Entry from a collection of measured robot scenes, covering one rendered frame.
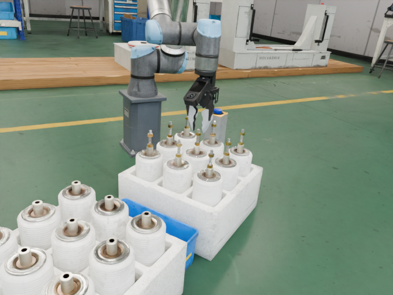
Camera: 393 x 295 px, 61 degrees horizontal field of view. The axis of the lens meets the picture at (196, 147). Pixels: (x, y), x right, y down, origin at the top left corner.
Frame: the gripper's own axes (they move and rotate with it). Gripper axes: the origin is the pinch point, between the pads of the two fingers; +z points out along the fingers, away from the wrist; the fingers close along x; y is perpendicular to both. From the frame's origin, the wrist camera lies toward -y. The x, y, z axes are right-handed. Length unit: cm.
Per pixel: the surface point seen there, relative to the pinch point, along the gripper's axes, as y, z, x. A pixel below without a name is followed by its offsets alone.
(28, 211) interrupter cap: -54, 9, 19
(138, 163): -14.6, 11.6, 14.3
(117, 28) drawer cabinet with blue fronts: 417, 22, 364
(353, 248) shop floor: 12, 35, -59
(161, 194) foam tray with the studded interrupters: -18.7, 17.6, 2.5
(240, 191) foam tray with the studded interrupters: -3.3, 17.0, -19.1
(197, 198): -16.7, 15.7, -9.5
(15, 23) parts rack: 237, 12, 399
